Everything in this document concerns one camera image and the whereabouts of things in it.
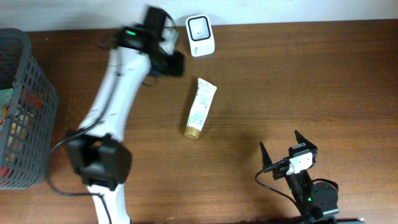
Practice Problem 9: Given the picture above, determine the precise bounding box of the grey plastic basket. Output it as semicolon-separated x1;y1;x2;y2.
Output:
1;28;58;190

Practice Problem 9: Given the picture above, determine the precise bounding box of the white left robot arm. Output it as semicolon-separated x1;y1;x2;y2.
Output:
66;6;184;223

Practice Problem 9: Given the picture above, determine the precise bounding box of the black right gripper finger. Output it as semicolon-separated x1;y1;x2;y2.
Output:
260;141;273;170
294;130;318;151

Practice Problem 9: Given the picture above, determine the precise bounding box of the white barcode scanner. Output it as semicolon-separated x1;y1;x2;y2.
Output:
185;14;215;57

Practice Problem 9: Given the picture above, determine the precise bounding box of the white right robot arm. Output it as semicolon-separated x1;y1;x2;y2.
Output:
254;131;339;223

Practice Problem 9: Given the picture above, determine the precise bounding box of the white cream tube gold cap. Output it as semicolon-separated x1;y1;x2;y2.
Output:
184;78;217;139

